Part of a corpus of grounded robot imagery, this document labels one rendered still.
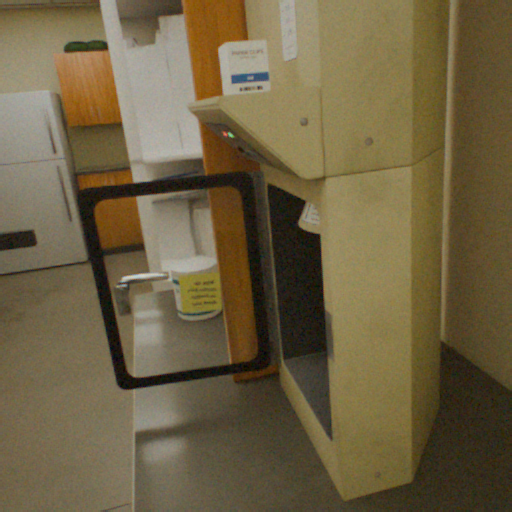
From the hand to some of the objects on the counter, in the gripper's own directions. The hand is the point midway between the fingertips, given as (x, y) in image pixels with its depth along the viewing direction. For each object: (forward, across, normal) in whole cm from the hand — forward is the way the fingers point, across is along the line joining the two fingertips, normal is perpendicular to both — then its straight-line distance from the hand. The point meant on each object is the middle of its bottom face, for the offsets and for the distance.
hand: (13, 239), depth 85 cm
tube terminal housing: (+57, -23, +36) cm, 71 cm away
